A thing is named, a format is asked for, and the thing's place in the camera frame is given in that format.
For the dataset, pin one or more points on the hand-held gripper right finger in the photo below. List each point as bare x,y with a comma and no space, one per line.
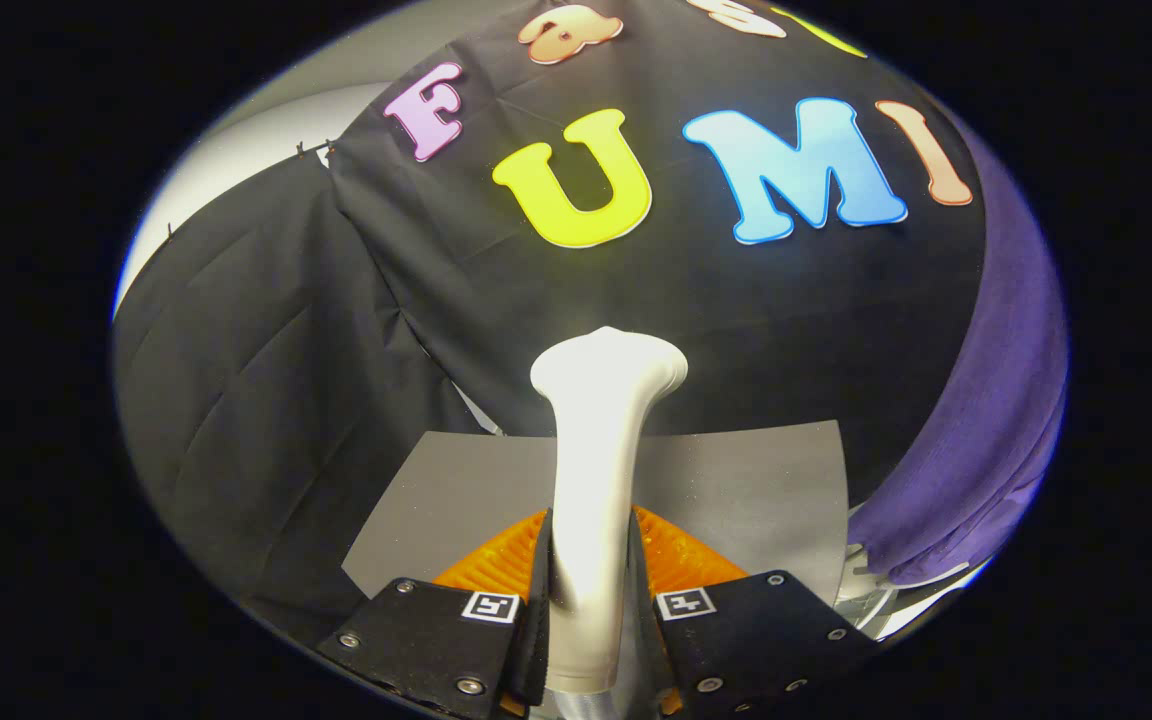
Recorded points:
651,655

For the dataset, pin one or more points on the black backdrop cloth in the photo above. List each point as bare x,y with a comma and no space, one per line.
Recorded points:
256,400
736,320

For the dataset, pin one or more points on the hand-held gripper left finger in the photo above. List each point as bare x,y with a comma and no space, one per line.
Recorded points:
540,650

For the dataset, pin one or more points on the white garment steamer head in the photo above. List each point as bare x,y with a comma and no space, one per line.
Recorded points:
591,480

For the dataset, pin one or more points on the grey cabinet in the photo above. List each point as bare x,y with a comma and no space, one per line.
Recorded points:
736,500

